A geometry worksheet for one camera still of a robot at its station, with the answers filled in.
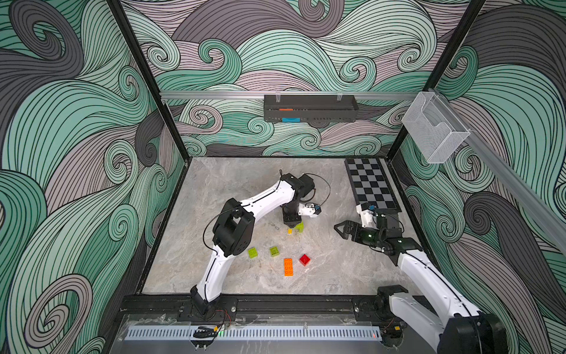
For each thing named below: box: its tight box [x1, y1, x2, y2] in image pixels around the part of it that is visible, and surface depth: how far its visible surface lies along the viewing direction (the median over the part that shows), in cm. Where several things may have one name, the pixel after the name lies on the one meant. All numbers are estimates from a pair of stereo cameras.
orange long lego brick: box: [283, 258, 295, 277], surface depth 85 cm
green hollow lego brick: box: [269, 246, 280, 258], surface depth 88 cm
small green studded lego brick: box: [247, 247, 259, 259], surface depth 87 cm
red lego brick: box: [299, 253, 312, 267], surface depth 85 cm
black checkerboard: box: [344, 157, 403, 213], surface depth 106 cm
